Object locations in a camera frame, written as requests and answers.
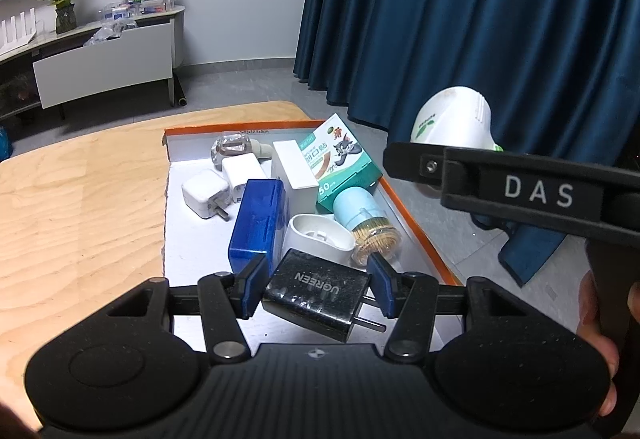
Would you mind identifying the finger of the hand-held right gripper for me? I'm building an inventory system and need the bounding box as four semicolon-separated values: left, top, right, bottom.
382;141;451;194

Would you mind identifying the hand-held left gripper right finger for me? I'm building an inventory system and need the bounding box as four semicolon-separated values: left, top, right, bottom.
367;253;531;365

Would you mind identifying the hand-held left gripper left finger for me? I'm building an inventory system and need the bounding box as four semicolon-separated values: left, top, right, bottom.
107;253;268;365

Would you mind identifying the black wall charger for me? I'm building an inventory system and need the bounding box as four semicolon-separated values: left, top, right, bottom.
261;248;388;344

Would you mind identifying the white mosquito heater green leaf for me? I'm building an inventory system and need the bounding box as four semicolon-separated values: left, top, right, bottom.
409;86;505;200

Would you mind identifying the blue plastic box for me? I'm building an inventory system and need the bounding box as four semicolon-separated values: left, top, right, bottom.
227;179;287;277

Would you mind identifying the toothpick jar with blue lid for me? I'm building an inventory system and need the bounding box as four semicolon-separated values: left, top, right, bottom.
332;186;403;267

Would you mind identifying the orange-edged cardboard box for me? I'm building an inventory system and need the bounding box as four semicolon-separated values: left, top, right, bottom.
162;119;463;350

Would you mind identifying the green bandage box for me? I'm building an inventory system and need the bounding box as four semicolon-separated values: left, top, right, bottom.
299;115;385;214

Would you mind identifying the small white adapter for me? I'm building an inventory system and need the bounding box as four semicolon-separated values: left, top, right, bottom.
282;213;357;267

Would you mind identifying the white wall charger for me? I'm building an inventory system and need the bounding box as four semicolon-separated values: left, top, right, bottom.
181;170;232;221
221;157;263;206

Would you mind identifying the white carton box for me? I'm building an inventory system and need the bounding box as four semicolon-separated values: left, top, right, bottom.
271;140;321;210

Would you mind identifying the clear liquid refill bottle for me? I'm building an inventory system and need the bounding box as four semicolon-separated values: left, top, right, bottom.
211;132;275;170

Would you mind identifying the person's right hand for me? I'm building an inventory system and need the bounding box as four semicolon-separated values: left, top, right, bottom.
575;270;622;420

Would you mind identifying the blue curtain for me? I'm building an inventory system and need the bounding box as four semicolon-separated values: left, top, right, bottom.
294;0;640;287

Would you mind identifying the grey television cabinet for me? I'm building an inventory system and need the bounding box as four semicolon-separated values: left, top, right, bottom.
0;5;188;120

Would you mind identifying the clear plastic bag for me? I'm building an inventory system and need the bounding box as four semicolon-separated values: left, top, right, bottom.
82;16;138;47

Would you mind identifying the pile of small bottles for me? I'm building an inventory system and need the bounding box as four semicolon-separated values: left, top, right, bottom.
97;0;176;20

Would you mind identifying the white router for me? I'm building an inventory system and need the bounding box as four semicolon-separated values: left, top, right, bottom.
0;6;38;54

